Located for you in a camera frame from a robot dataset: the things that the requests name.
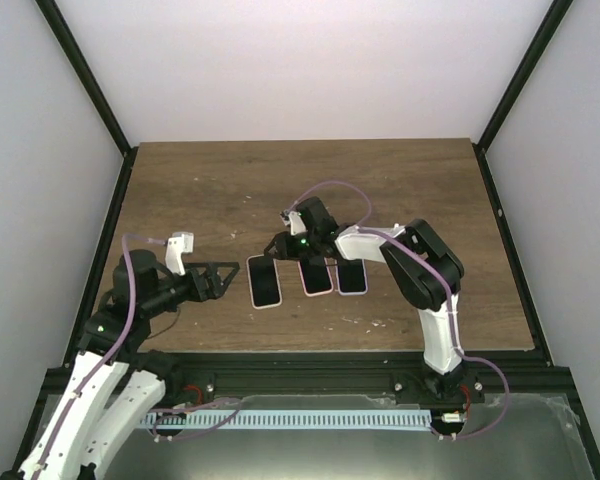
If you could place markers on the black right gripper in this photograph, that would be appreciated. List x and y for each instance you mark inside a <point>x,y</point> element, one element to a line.
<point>285,250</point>

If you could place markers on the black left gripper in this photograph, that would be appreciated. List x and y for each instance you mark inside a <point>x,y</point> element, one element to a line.
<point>216,290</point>

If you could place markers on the cream phone case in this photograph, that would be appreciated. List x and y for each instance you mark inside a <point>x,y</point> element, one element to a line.
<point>252,300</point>

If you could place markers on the purple-edged black smartphone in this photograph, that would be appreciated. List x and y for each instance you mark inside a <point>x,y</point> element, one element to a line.
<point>352,277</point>

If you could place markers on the lilac phone case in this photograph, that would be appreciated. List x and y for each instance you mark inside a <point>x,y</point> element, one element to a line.
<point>336,290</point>

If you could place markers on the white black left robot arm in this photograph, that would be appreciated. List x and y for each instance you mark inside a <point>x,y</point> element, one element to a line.
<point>112,386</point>

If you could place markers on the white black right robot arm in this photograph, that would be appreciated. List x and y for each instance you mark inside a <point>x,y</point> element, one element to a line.
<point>426,271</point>

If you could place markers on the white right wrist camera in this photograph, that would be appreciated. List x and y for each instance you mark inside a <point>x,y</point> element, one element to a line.
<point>292,219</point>

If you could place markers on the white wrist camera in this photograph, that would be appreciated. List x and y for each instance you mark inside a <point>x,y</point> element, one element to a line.
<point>177,245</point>
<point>292,219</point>

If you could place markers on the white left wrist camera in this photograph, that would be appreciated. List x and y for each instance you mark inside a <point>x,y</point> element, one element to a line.
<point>177,245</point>

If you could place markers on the black left side rail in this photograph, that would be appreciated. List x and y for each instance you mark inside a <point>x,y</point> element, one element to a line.
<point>90,292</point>

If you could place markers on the light blue slotted cable duct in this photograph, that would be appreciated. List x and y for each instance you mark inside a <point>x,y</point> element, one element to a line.
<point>399,420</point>

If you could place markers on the black right side rail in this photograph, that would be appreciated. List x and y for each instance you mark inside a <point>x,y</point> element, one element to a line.
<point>540,350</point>

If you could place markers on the black front frame rail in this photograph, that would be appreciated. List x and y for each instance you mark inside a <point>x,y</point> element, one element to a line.
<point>398,374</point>

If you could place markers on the black frame post left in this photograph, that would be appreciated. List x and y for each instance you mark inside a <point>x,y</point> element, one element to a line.
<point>72,51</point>

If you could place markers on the black frame post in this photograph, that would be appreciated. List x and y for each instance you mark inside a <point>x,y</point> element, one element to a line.
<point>72,51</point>
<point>543,36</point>

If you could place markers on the black frame post right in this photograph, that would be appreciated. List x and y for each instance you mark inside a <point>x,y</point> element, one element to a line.
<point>543,36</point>

